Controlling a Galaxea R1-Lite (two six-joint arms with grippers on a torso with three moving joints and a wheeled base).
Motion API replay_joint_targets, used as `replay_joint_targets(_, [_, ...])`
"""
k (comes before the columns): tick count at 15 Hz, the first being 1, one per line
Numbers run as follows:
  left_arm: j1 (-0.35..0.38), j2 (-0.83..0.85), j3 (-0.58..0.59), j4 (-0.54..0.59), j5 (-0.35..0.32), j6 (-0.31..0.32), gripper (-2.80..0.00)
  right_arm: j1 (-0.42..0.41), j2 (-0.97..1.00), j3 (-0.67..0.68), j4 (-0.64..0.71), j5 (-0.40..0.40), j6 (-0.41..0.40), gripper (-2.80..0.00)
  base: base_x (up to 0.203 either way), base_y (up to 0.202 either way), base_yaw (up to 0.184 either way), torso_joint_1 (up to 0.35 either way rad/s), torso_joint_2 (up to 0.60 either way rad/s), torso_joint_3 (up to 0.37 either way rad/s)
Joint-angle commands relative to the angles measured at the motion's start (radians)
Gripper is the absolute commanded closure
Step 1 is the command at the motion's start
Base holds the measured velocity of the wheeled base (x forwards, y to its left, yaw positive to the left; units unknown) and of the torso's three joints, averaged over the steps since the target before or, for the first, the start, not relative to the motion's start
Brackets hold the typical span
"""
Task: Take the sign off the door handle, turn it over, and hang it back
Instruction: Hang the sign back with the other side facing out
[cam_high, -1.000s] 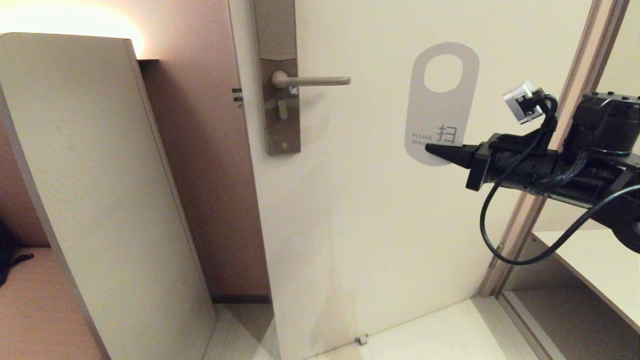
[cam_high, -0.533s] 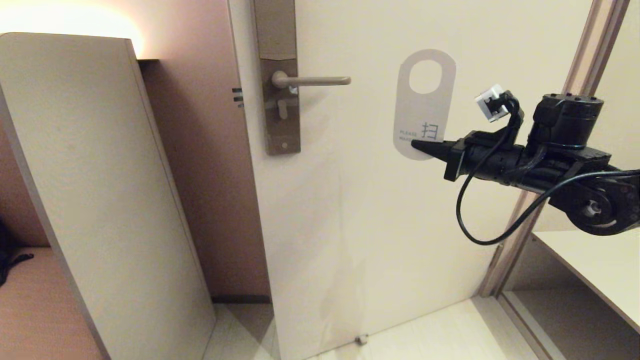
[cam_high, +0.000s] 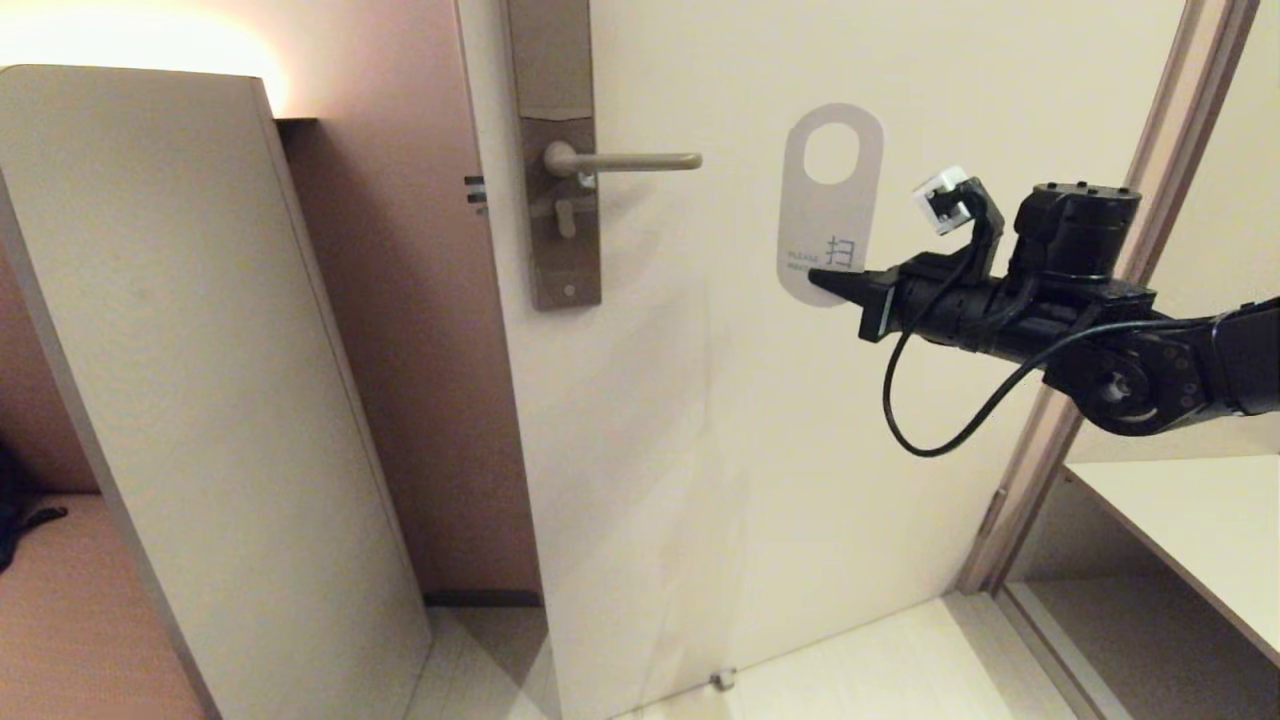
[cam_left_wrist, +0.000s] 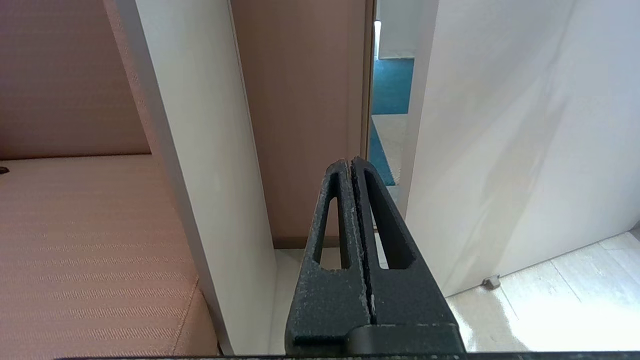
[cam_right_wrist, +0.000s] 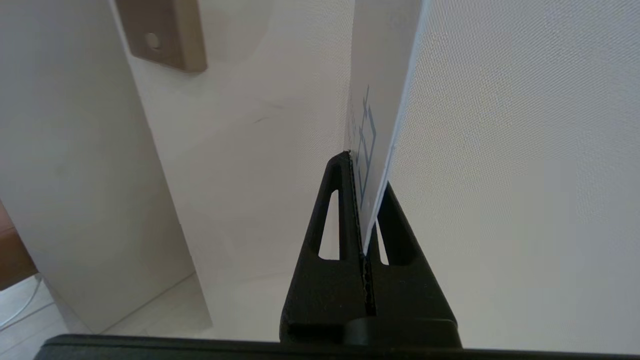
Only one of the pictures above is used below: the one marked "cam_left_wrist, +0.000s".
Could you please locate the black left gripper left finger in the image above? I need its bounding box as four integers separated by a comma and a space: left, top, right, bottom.
285, 159, 373, 353

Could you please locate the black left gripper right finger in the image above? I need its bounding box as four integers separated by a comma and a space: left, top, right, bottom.
351, 156, 458, 326

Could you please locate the white door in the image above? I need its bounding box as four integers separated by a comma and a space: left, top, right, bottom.
400, 0, 640, 298

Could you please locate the beige cabinet panel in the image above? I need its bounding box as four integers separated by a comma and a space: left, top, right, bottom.
105, 0, 278, 356

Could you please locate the brown leather chair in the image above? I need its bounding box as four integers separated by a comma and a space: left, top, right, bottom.
0, 154, 221, 358

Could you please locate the pink fabric bench backrest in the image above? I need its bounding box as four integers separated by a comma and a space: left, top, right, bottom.
0, 0, 152, 161

